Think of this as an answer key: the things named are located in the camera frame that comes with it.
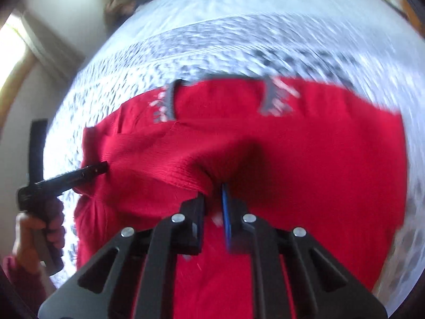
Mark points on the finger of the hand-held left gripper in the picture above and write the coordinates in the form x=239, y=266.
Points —
x=79, y=173

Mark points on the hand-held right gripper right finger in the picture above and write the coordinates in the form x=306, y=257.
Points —
x=227, y=219

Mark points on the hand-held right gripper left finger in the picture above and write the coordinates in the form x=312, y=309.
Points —
x=198, y=226

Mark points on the red knit sweater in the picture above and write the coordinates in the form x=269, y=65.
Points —
x=265, y=146

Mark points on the person's left hand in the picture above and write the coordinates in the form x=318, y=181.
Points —
x=57, y=229

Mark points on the bright window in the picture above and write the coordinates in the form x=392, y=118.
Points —
x=11, y=50

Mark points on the white grey patterned blanket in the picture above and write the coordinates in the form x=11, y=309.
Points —
x=232, y=30

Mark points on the wooden window frame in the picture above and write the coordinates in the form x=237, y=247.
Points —
x=15, y=83

